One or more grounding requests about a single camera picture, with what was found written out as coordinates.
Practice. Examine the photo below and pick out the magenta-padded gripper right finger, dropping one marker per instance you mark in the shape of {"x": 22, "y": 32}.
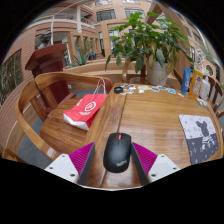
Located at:
{"x": 161, "y": 166}

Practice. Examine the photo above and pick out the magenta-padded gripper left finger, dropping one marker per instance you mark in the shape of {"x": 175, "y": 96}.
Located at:
{"x": 63, "y": 166}

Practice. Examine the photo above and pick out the black computer mouse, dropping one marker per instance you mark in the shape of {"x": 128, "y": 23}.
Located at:
{"x": 117, "y": 153}

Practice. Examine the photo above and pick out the grey white cartoon mouse pad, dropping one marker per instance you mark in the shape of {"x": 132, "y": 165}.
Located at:
{"x": 200, "y": 140}

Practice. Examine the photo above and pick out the wooden armchair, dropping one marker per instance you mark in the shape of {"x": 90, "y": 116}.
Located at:
{"x": 63, "y": 130}
{"x": 125, "y": 71}
{"x": 216, "y": 91}

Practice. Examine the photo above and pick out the red paper shopping bag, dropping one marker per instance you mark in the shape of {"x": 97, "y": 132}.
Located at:
{"x": 85, "y": 111}

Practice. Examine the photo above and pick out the small white paper scrap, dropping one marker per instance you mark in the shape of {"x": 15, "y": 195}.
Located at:
{"x": 180, "y": 94}

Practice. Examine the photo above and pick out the small clear plastic bag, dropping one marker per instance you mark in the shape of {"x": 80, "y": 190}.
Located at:
{"x": 202, "y": 102}

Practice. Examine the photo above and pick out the cream paper card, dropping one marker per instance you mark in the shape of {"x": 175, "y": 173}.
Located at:
{"x": 143, "y": 87}

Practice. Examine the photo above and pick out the cluster of small stickers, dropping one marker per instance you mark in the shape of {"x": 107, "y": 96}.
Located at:
{"x": 128, "y": 88}

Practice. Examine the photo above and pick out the small black round lid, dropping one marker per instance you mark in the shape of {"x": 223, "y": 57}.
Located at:
{"x": 118, "y": 89}

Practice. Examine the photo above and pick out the blue squeeze tube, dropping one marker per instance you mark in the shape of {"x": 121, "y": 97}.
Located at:
{"x": 186, "y": 81}

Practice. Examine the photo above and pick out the yellow dish soap bottle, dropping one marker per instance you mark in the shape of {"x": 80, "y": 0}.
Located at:
{"x": 196, "y": 83}

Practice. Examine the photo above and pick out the long wooden planter bench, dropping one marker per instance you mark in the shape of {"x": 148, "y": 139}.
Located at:
{"x": 93, "y": 68}

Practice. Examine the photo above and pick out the spiky agave plant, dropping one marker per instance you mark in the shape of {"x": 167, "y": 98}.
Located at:
{"x": 80, "y": 59}

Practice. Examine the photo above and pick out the leafy plant in white pot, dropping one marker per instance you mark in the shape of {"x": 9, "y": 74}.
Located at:
{"x": 146, "y": 40}

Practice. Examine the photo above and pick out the dark bust statue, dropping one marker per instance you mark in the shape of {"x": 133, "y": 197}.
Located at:
{"x": 45, "y": 39}

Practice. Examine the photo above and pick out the dark red wooden pedestal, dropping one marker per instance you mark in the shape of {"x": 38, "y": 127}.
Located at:
{"x": 50, "y": 66}

